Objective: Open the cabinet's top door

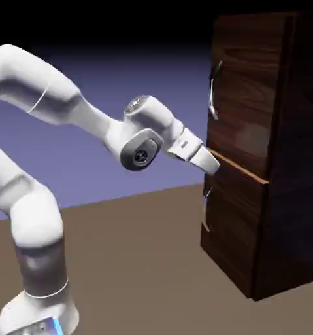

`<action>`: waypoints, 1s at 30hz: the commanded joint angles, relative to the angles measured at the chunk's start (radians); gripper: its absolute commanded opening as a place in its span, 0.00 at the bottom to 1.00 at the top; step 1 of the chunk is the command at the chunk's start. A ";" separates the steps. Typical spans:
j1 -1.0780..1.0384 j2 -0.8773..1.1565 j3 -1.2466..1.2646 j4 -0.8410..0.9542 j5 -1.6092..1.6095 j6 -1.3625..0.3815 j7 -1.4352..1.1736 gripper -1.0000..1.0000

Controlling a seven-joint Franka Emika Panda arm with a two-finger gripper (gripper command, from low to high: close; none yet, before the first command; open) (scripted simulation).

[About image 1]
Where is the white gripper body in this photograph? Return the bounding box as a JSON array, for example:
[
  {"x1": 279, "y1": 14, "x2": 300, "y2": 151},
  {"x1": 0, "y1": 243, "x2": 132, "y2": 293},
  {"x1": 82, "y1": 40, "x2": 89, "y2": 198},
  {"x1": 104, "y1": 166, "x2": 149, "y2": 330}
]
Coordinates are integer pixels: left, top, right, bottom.
[{"x1": 190, "y1": 145, "x2": 221, "y2": 175}]

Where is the large dark wood door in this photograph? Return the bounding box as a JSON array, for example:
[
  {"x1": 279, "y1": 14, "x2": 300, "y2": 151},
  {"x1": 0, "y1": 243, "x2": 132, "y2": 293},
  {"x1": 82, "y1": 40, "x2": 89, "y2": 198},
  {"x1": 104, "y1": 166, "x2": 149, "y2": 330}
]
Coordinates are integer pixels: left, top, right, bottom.
[{"x1": 206, "y1": 16, "x2": 288, "y2": 182}]

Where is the small dark wood door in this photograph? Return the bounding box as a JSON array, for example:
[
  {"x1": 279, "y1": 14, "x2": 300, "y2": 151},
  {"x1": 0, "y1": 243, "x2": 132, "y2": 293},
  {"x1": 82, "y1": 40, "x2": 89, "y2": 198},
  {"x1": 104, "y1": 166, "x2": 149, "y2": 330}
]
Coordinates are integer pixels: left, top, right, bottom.
[{"x1": 199, "y1": 152, "x2": 269, "y2": 300}]

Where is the dark wood cabinet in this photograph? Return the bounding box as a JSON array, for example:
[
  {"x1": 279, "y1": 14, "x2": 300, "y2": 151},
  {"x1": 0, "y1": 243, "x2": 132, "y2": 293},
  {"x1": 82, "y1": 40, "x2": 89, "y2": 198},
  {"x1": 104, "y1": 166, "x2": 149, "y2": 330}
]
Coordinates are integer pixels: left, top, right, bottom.
[{"x1": 199, "y1": 10, "x2": 313, "y2": 302}]

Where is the short curved silver handle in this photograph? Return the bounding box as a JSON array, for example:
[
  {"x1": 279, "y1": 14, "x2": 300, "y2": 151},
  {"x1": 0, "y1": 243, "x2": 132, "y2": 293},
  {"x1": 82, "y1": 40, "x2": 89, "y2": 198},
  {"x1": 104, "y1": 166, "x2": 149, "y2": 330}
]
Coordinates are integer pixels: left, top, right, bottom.
[{"x1": 201, "y1": 187, "x2": 212, "y2": 233}]

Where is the long curved silver handle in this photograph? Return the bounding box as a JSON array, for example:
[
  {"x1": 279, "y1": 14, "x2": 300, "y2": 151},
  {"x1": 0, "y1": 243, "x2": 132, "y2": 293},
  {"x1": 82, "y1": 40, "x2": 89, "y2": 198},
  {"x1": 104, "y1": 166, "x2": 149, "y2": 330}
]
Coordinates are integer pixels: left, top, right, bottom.
[{"x1": 208, "y1": 60, "x2": 223, "y2": 121}]

